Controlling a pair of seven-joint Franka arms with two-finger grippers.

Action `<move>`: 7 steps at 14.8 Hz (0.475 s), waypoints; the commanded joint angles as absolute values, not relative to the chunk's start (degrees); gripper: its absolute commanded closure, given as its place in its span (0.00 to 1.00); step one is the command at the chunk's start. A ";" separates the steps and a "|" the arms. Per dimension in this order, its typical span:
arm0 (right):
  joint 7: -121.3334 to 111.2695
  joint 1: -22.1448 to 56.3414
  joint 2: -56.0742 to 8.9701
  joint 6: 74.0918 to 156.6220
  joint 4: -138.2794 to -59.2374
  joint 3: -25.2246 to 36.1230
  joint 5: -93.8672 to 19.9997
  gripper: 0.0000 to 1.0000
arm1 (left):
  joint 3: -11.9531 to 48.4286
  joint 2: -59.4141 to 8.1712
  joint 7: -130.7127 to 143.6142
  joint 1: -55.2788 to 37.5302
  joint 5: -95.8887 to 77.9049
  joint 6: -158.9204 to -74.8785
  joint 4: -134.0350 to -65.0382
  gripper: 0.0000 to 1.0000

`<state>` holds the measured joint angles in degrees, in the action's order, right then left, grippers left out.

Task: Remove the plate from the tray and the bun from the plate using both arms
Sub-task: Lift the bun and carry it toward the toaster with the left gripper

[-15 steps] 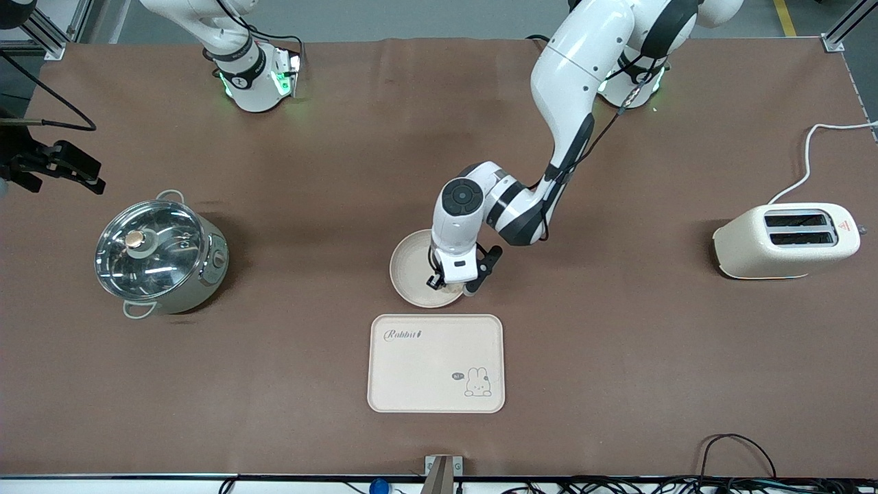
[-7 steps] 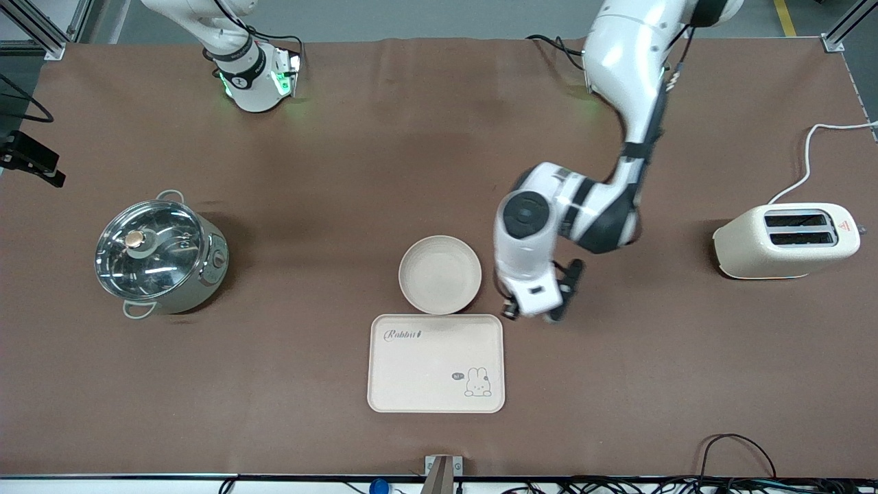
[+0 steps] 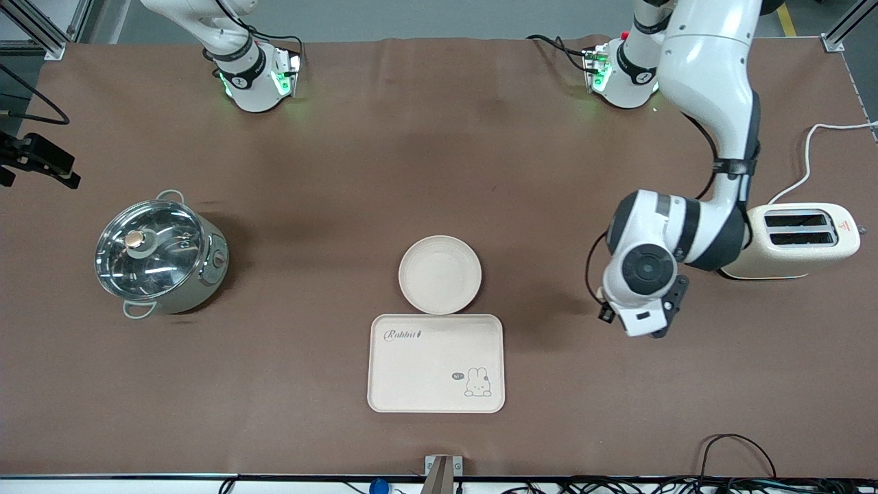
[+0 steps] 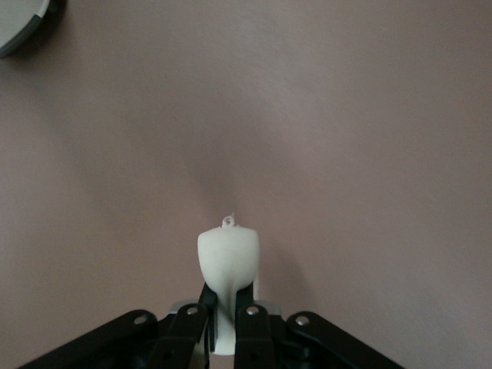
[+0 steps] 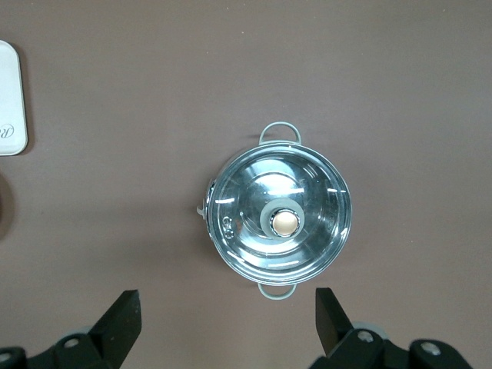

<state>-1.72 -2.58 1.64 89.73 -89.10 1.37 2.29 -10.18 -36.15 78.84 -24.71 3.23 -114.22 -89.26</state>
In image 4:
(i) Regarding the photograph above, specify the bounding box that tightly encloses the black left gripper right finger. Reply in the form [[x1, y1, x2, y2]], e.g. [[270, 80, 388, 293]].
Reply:
[[233, 280, 404, 369]]

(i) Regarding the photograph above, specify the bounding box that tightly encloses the white bread slice toy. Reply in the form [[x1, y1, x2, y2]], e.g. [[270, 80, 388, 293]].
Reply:
[[197, 212, 262, 357]]

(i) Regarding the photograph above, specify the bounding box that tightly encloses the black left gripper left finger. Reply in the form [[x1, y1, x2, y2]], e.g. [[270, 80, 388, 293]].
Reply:
[[15, 283, 218, 369]]

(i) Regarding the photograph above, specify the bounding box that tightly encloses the white two-slot toaster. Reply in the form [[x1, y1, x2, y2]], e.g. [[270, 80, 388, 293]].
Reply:
[[0, 0, 59, 59]]

